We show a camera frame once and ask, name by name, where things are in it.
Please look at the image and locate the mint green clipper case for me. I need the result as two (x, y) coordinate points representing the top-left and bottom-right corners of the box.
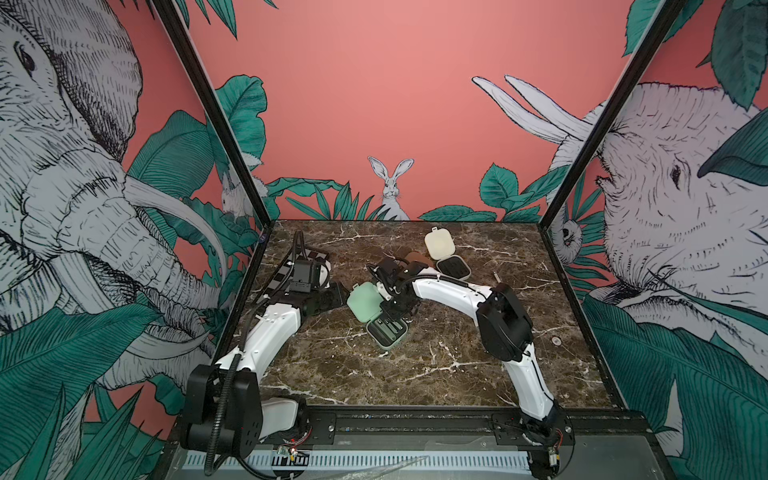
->
(347, 282), (408, 350)

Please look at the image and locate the cream clipper case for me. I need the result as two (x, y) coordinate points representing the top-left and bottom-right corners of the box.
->
(424, 227), (471, 280)

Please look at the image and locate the brown clipper case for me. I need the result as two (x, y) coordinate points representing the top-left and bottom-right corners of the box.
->
(405, 251), (434, 268)

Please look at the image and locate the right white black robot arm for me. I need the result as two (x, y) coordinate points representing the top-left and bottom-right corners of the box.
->
(366, 258), (559, 436)

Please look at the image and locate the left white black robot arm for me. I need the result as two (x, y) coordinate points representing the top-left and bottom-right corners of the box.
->
(180, 231), (349, 476)

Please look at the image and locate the black white checkerboard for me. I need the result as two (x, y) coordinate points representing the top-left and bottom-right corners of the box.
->
(255, 247), (331, 308)

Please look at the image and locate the white perforated strip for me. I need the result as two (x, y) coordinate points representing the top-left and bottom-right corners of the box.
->
(182, 449), (533, 473)

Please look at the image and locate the black aluminium front rail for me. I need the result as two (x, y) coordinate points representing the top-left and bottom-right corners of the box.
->
(173, 405), (649, 448)

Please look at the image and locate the left black frame post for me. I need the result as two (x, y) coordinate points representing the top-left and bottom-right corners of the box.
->
(152, 0), (273, 228)

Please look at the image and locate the black frame post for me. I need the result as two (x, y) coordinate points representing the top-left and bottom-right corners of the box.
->
(152, 0), (273, 228)
(537, 0), (687, 233)

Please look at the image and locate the right black frame post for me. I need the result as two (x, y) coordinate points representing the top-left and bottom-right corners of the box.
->
(537, 0), (687, 233)

